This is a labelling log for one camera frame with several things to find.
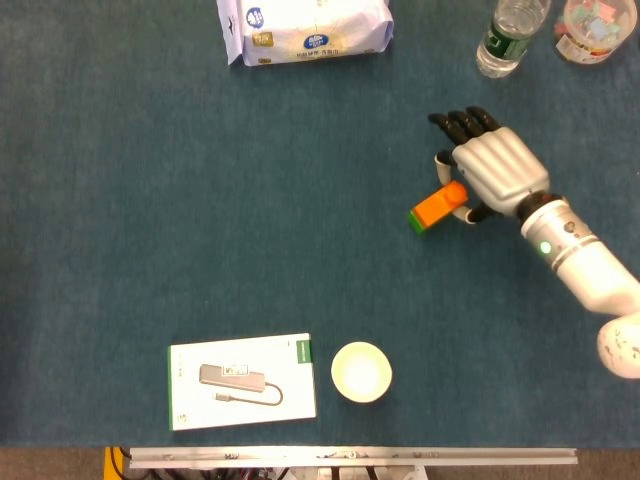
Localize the white paper cup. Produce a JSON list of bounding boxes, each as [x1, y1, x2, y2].
[[330, 340, 394, 405]]

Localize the yellow base frame part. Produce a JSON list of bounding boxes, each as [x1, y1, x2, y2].
[[103, 446, 132, 480]]

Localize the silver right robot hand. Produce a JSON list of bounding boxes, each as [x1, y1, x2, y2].
[[427, 105, 551, 227]]

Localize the white tissue paper pack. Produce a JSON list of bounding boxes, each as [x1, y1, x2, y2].
[[216, 0, 395, 68]]

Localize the teal table cloth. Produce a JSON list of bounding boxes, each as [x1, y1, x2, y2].
[[0, 0, 640, 449]]

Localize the orange toy block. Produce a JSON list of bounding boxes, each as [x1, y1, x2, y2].
[[413, 181, 470, 227]]

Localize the green toy block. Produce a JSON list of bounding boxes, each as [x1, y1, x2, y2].
[[408, 209, 433, 236]]

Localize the white USB hub box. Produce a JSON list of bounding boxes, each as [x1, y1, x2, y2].
[[167, 332, 319, 432]]

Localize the clear jar of binder clips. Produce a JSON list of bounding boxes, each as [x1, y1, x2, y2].
[[553, 0, 640, 65]]

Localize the aluminium frame rail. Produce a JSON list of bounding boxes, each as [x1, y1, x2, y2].
[[128, 446, 579, 470]]

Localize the clear plastic bottle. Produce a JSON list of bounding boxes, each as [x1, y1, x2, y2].
[[475, 0, 552, 80]]

